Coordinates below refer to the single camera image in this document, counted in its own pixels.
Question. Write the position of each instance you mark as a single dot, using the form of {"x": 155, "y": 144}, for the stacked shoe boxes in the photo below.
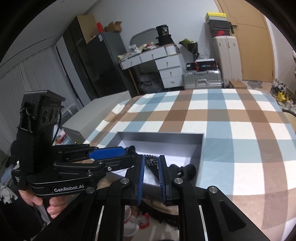
{"x": 218, "y": 24}

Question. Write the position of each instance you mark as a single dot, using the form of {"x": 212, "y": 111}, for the white upright suitcase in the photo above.
{"x": 227, "y": 56}

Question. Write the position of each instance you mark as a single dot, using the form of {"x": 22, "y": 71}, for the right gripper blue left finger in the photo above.
{"x": 99, "y": 215}

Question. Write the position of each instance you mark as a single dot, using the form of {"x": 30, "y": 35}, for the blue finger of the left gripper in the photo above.
{"x": 107, "y": 152}
{"x": 97, "y": 165}

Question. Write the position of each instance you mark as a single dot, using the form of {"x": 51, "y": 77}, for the dark grey fridge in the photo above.
{"x": 104, "y": 50}

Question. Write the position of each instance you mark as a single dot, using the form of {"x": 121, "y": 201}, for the small cardboard box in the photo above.
{"x": 237, "y": 84}

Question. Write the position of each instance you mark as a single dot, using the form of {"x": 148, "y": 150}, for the silver open box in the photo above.
{"x": 180, "y": 149}

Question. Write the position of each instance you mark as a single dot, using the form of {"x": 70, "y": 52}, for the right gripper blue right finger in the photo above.
{"x": 204, "y": 214}

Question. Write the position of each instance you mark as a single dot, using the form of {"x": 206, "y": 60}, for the person's left hand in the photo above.
{"x": 57, "y": 204}

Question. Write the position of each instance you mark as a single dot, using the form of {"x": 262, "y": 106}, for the silver aluminium suitcase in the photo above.
{"x": 209, "y": 79}

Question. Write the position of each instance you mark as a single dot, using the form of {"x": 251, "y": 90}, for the wooden door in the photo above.
{"x": 253, "y": 37}

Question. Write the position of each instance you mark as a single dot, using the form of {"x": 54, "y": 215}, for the black red shoe box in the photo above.
{"x": 202, "y": 65}

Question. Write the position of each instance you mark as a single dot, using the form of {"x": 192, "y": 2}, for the green black flower bouquet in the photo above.
{"x": 192, "y": 47}

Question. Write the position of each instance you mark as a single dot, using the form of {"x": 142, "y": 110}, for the white red-rimmed pin badge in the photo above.
{"x": 131, "y": 225}

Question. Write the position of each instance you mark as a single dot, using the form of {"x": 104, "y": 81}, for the plaid checkered tablecloth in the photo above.
{"x": 248, "y": 146}

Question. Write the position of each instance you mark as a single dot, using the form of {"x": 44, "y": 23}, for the white drawer desk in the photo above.
{"x": 169, "y": 62}

